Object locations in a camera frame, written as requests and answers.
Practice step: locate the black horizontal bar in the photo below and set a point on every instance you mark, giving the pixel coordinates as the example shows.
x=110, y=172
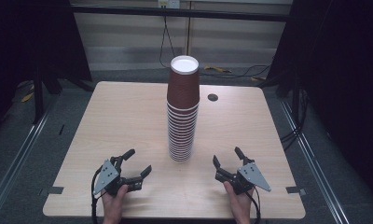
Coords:
x=175, y=13

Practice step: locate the person's right hand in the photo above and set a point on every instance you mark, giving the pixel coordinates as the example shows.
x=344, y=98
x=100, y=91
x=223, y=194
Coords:
x=241, y=205

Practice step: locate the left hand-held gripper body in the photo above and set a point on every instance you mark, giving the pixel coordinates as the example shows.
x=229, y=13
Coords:
x=107, y=175

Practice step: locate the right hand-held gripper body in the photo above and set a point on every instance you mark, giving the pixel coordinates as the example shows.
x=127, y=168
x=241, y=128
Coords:
x=253, y=175

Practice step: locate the black stand leg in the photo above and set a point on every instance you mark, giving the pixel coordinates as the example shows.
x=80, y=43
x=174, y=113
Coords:
x=38, y=99

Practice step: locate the stack of brown paper cups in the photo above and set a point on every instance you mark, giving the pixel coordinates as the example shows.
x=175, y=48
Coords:
x=183, y=90

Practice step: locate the white wall socket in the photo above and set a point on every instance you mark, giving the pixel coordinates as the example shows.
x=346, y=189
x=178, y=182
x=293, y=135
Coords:
x=169, y=3

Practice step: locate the small black floor strip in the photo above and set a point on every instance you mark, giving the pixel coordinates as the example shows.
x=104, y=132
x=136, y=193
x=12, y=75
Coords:
x=61, y=129

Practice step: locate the black curtain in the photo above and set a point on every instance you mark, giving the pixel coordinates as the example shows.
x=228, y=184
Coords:
x=29, y=37
x=340, y=77

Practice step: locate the thin vertical metal pole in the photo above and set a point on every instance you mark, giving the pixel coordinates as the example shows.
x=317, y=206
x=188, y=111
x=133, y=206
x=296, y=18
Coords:
x=188, y=31

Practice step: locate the person's left hand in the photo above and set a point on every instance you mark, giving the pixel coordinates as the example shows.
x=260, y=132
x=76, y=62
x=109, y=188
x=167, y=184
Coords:
x=113, y=205

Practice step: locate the metal floor rail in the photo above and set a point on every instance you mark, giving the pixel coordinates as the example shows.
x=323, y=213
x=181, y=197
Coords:
x=312, y=155
x=23, y=149

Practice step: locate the black table grommet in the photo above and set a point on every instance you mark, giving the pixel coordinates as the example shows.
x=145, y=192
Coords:
x=212, y=97

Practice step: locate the yellow strip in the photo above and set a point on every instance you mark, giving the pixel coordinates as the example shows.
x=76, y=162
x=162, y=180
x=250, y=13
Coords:
x=27, y=97
x=257, y=78
x=217, y=68

